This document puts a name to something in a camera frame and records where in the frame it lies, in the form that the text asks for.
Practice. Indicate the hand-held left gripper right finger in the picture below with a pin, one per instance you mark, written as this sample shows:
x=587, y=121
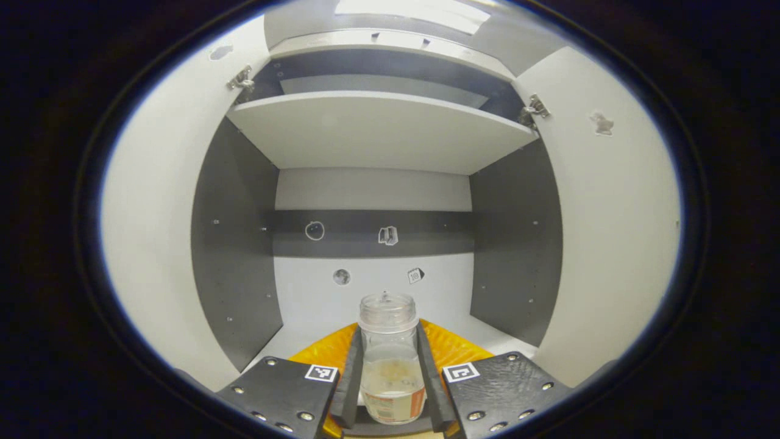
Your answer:
x=431, y=384

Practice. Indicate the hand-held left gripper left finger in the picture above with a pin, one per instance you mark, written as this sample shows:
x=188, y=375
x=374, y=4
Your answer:
x=352, y=378

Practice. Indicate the clear plastic bottle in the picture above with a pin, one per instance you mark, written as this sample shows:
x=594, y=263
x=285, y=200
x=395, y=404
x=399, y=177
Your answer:
x=390, y=378

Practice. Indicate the grey cabinet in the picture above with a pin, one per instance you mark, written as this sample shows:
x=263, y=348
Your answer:
x=365, y=286

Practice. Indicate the grey cabinet shelf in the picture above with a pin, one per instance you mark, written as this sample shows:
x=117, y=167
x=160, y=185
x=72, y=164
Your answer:
x=378, y=134

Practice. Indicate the large ceiling light panel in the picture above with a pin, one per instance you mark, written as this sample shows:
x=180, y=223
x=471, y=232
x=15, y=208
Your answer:
x=414, y=12

